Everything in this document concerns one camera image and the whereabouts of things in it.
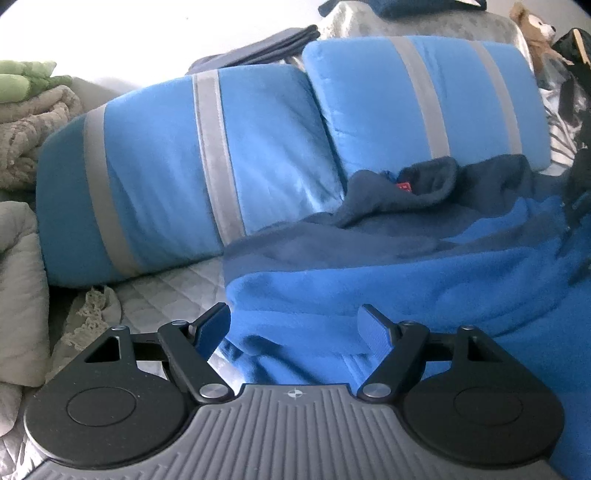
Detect brown plush toy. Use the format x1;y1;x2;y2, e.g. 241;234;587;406
510;2;561;65

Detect pink and navy clothes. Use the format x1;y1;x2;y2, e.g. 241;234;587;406
318;0;488;19

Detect black bag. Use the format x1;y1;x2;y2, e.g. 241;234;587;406
551;28;591;121

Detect striped cloth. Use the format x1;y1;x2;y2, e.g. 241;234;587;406
542;88;591;169

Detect white quilted bedspread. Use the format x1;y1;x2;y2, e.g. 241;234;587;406
0;256;245;480

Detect navy folded cloth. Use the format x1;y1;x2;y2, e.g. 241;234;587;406
187;25;321;75

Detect green blanket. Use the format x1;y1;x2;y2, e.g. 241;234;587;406
0;60;72;104

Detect grey blanket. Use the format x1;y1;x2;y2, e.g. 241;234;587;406
318;0;534;70

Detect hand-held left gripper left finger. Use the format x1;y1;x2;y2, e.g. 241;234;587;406
81;302;234;404

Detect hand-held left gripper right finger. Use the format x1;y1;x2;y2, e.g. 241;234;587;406
359;304;506;401

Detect beige folded comforter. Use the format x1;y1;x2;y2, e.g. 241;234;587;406
0;200;51;435

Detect blue grey-striped pillow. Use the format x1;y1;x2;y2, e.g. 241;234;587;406
302;36;552;176
36;65;345;289

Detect blue fleece jacket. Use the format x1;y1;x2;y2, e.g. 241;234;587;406
222;154;591;480

